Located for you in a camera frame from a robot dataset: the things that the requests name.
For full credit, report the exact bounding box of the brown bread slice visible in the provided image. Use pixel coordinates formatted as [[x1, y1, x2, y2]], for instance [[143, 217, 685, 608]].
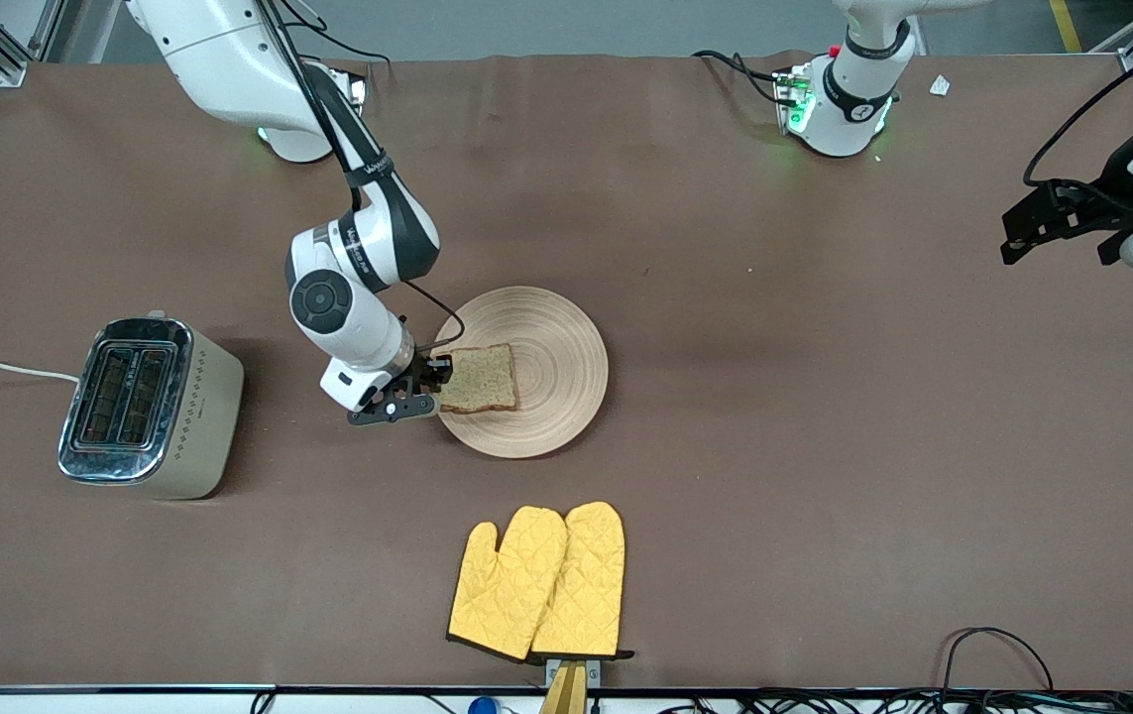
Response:
[[437, 343, 519, 415]]

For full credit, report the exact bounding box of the round wooden plate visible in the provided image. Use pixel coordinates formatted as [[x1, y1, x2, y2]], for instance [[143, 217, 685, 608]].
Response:
[[427, 286, 611, 460]]

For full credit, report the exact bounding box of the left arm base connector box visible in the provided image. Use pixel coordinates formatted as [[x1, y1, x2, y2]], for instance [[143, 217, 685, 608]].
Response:
[[773, 63, 816, 137]]

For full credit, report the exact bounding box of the beige and chrome toaster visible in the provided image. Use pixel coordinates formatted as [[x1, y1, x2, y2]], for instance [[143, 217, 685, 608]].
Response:
[[57, 310, 246, 501]]

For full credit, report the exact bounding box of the yellow quilted oven mitt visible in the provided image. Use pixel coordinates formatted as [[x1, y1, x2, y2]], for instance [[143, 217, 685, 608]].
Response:
[[447, 506, 569, 663], [529, 501, 634, 661]]

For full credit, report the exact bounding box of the wooden stick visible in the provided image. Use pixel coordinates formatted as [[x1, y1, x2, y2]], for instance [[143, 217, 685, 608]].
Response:
[[540, 662, 590, 714]]

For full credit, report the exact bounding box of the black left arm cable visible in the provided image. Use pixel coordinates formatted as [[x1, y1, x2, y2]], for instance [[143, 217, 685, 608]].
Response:
[[1023, 15, 1133, 214]]

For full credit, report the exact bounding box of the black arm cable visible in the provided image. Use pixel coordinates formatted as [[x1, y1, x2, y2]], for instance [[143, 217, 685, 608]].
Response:
[[259, 0, 467, 360], [1023, 15, 1133, 214]]

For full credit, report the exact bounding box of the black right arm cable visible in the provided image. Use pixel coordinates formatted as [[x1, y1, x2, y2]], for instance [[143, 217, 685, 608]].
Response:
[[259, 0, 467, 360]]

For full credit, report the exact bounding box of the grey metal bracket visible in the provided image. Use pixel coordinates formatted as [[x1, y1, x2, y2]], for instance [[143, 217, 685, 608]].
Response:
[[545, 657, 603, 691]]

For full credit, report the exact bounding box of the black left base cable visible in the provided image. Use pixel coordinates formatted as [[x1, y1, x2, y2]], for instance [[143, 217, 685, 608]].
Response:
[[692, 49, 787, 106]]

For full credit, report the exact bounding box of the black base cable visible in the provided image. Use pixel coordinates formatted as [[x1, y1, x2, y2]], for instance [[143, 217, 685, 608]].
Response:
[[692, 49, 787, 106], [283, 0, 395, 72]]

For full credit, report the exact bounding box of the black right base cable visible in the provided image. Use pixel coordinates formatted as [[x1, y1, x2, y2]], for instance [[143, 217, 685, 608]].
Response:
[[283, 0, 395, 72]]

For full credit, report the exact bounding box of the white toaster power cable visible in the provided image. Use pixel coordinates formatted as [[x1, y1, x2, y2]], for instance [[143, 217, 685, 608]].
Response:
[[0, 357, 81, 384]]

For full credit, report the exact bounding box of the black looped floor cable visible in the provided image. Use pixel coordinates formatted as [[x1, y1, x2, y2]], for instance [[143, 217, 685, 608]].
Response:
[[941, 626, 1056, 695]]

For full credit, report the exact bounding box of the black cable bundle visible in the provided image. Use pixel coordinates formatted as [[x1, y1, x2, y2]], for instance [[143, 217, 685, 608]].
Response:
[[655, 688, 1133, 714]]

